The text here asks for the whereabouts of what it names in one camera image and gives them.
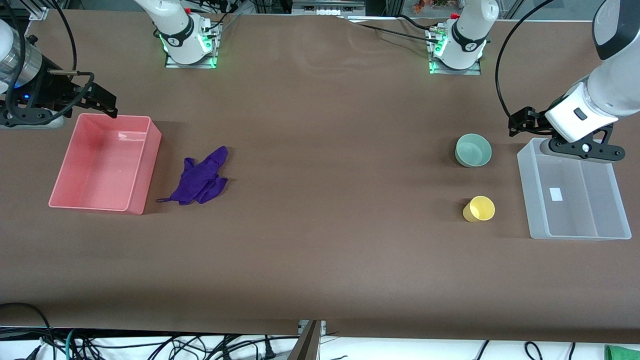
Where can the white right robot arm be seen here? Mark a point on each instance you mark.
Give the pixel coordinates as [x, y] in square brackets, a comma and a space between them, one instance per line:
[172, 20]

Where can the yellow plastic cup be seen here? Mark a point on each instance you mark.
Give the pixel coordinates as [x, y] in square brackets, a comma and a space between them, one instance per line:
[481, 209]

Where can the purple cloth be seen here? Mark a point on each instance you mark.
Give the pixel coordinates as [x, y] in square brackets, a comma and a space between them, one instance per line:
[200, 177]

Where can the green bowl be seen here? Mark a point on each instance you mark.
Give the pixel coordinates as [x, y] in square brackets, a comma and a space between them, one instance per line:
[472, 150]

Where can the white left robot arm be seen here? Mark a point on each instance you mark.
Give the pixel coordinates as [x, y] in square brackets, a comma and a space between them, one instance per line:
[610, 85]

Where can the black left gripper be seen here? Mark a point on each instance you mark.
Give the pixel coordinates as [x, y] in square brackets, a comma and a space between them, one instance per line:
[536, 121]

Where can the aluminium frame profile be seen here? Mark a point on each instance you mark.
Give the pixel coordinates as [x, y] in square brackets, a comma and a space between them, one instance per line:
[25, 7]

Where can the translucent white plastic bin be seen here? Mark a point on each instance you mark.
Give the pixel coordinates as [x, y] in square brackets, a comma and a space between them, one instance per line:
[575, 195]

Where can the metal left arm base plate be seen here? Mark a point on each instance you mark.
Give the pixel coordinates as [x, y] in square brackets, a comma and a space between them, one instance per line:
[475, 67]

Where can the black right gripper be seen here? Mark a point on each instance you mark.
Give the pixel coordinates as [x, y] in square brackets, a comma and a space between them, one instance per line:
[56, 93]

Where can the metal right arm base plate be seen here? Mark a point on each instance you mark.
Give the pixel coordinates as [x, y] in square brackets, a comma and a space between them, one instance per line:
[212, 47]

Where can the pink plastic bin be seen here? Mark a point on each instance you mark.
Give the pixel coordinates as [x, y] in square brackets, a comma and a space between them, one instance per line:
[105, 165]

